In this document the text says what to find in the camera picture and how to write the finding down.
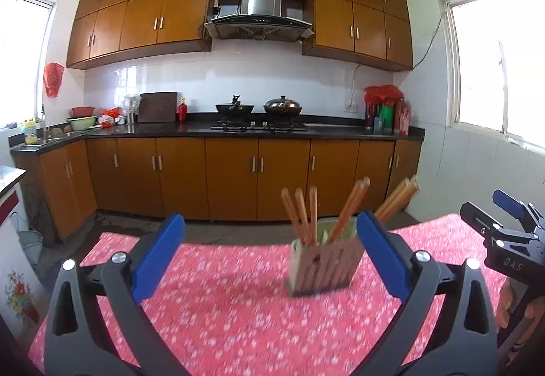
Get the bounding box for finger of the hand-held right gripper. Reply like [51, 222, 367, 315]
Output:
[493, 189, 529, 220]
[460, 201, 512, 241]

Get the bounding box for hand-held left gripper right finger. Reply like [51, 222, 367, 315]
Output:
[353, 210, 501, 376]

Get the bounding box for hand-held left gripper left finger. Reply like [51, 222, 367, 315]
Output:
[43, 212, 192, 376]

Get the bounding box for slatted chopstick holder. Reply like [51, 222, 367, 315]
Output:
[286, 217, 364, 298]

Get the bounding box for person's right hand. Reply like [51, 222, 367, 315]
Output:
[497, 277, 545, 332]

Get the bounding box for wooden lower kitchen cabinets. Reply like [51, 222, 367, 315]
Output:
[15, 137, 422, 242]

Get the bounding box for wooden kitchen cabinets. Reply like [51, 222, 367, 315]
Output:
[66, 0, 414, 72]
[15, 137, 422, 242]

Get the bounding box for pink floral tablecloth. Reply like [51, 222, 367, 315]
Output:
[28, 212, 545, 376]

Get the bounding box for large red bottle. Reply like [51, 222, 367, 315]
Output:
[396, 99, 411, 137]

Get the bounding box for pale plastic basket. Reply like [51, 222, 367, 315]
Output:
[17, 229, 44, 267]

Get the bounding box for black kitchen countertop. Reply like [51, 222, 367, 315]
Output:
[11, 114, 426, 153]

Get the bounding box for green box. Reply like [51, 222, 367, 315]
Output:
[379, 105, 395, 134]

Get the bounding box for window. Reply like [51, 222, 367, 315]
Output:
[438, 0, 545, 149]
[0, 0, 58, 130]

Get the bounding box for dark wooden cutting board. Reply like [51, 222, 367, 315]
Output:
[137, 92, 178, 123]

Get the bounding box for red and white plastic bag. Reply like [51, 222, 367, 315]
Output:
[99, 107, 124, 126]

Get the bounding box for white floral cabinet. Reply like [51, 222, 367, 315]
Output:
[0, 165, 48, 332]

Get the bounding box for green basin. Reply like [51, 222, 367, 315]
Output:
[67, 115, 98, 132]

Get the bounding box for black gas stove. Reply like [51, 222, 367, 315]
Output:
[211, 119, 307, 133]

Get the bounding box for black wok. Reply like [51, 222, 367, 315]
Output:
[215, 95, 255, 121]

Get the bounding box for yellow detergent bottle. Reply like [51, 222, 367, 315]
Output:
[24, 117, 39, 145]

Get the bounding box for lidded cooking pot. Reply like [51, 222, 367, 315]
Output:
[263, 95, 304, 118]

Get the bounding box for red hanging plastic bag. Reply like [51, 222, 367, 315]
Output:
[45, 63, 64, 98]

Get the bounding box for wooden upper kitchen cabinets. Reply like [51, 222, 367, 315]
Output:
[66, 0, 414, 72]

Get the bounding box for steel range hood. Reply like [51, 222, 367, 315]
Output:
[203, 0, 314, 42]

